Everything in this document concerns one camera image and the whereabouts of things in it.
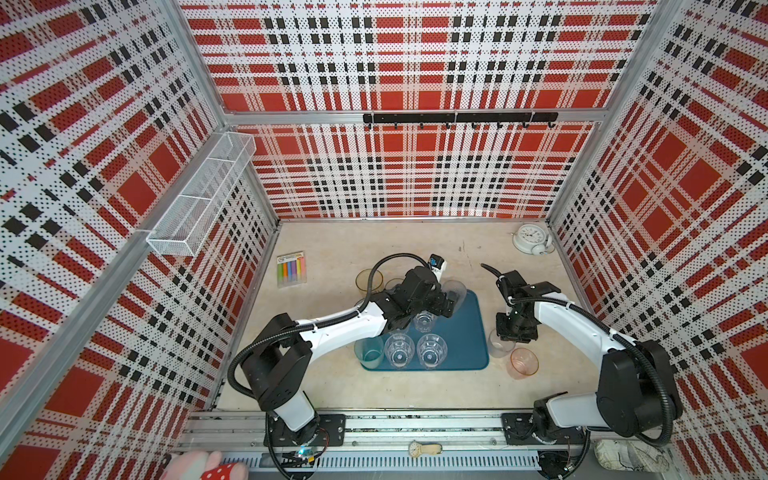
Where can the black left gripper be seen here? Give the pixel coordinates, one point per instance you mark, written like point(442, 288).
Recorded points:
point(438, 308)

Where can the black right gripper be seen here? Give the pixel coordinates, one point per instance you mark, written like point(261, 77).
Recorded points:
point(505, 334)

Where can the pink tinted glass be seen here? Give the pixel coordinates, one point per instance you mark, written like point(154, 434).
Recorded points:
point(522, 364)

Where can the teal plastic tray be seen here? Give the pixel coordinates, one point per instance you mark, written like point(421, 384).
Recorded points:
point(465, 337)

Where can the amber tall glass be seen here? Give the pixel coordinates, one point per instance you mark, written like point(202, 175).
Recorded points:
point(369, 280)

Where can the mint green frosted cup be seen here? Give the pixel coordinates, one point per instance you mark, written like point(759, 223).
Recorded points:
point(369, 352)

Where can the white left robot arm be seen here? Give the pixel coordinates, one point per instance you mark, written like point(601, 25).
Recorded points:
point(271, 369)

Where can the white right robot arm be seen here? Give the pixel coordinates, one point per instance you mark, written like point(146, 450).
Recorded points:
point(636, 395)

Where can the white alarm clock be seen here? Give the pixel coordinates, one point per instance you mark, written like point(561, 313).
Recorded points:
point(532, 239)

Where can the beige small figure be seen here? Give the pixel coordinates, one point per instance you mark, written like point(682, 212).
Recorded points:
point(417, 449)

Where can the crumpled white cloth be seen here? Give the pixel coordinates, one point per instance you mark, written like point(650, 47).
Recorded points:
point(631, 456)

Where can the pink plush toy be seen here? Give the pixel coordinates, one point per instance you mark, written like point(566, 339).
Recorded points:
point(195, 465)

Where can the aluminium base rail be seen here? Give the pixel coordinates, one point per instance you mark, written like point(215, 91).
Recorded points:
point(378, 441)

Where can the black hook rail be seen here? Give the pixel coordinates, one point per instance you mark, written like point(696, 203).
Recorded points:
point(523, 118)

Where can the white wire mesh basket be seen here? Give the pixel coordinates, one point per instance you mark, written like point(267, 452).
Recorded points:
point(186, 224)

